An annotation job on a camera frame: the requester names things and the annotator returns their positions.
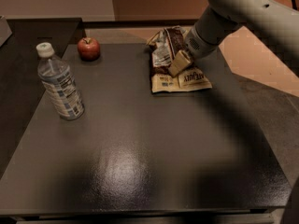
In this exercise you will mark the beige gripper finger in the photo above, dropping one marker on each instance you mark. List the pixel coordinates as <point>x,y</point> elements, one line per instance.
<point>181,62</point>

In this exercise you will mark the grey robot gripper body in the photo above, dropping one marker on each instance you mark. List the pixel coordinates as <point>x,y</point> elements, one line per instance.
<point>199,46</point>

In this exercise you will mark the brown chip bag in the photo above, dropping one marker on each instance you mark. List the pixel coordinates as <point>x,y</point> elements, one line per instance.
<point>164,46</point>

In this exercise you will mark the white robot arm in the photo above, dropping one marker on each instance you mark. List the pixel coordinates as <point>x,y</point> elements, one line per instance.
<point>276,25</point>

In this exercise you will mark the clear plastic water bottle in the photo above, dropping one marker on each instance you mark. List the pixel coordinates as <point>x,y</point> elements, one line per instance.
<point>59,82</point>

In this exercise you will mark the red apple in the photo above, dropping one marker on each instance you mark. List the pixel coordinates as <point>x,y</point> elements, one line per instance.
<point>88,49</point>

